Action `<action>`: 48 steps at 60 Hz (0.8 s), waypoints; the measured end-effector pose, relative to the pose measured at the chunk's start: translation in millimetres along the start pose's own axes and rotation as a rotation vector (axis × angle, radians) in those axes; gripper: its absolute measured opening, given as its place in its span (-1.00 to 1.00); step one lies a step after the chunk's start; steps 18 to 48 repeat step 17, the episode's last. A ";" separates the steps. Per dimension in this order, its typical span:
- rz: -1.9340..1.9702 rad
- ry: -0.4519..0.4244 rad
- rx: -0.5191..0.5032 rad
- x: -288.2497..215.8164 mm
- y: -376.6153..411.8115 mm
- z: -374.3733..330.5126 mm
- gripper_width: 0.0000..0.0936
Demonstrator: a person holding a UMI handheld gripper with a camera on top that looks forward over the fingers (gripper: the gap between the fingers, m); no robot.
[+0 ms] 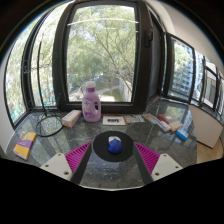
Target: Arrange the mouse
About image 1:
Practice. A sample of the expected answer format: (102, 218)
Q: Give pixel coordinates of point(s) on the orange and white carton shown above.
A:
(71, 119)

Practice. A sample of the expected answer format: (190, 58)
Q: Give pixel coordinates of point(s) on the black-framed window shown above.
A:
(181, 70)
(16, 76)
(100, 50)

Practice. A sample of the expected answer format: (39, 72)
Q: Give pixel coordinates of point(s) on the yellow and purple book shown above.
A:
(25, 145)

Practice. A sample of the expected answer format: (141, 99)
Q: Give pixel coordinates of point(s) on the red book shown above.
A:
(167, 118)

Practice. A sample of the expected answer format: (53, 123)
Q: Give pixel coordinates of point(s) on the printed leaflet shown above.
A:
(134, 119)

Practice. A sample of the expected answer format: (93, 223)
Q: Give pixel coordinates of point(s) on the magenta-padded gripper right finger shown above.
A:
(166, 165)

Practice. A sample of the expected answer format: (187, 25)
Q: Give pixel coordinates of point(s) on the blue and white computer mouse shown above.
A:
(114, 146)

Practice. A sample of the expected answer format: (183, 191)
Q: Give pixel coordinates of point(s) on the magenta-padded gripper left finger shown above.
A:
(56, 165)

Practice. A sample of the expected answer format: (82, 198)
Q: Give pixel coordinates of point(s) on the colourful flat book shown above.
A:
(150, 119)

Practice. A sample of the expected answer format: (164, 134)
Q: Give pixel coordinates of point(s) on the beige book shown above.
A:
(176, 126)

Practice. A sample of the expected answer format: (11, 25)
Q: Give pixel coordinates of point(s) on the white card with orange border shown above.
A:
(114, 120)

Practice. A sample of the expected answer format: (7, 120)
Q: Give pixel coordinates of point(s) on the blue book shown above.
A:
(182, 134)

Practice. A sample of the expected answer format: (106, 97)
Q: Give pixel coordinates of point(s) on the white book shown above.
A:
(164, 126)

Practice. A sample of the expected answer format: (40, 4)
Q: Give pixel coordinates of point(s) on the purple detergent bottle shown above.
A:
(90, 108)

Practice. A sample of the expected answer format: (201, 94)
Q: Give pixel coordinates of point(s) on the round black mouse pad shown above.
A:
(100, 146)

